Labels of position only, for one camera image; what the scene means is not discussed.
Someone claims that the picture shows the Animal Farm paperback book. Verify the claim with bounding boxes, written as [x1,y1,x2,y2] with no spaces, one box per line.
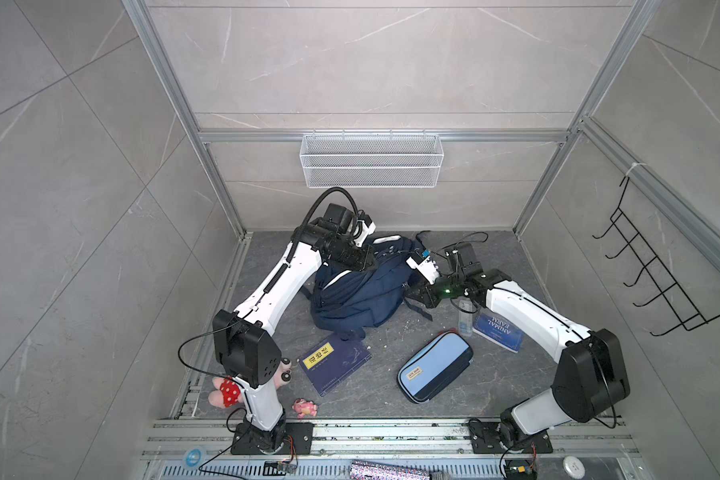
[473,310,524,353]

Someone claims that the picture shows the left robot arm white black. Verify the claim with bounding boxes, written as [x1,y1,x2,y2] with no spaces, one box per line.
[213,204,375,453]

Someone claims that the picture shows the dark purple notebook yellow label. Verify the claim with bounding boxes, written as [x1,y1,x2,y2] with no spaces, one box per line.
[299,332,372,397]

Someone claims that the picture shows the blue round sticker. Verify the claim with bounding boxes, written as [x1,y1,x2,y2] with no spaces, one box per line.
[183,446,207,471]

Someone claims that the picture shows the light blue pencil case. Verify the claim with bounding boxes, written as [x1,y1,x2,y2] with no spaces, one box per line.
[397,331,474,404]

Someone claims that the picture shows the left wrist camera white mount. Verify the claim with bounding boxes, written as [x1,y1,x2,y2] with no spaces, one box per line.
[352,210,376,247]

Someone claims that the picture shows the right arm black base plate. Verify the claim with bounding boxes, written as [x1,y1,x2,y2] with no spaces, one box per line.
[466,418,553,454]

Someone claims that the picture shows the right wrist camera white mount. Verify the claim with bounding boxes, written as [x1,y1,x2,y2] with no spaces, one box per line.
[406,250,440,285]

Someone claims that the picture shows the white round button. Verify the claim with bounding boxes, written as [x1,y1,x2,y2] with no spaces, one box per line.
[562,456,586,480]

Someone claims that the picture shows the pink plush pig toy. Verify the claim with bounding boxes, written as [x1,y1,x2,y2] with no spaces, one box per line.
[208,358,293,409]

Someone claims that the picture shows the white wire mesh basket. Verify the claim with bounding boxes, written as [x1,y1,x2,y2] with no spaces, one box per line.
[299,133,444,188]

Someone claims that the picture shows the black wire hook rack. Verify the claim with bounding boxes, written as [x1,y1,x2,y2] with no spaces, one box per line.
[592,176,720,338]

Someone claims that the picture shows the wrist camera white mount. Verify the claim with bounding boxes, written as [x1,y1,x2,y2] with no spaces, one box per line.
[406,250,440,285]
[352,210,376,247]

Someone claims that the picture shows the navy blue student backpack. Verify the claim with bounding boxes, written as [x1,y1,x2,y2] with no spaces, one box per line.
[300,235,429,340]

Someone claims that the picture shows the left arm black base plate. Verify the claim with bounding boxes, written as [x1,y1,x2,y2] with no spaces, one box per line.
[230,421,314,456]

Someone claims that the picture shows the small pink toy figure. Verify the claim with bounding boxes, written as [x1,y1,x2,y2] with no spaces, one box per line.
[292,398,318,418]

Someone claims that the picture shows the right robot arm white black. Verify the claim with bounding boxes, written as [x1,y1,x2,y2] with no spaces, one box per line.
[407,261,630,452]

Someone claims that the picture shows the glittery purple pouch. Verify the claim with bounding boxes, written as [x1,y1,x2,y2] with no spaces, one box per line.
[349,460,431,480]

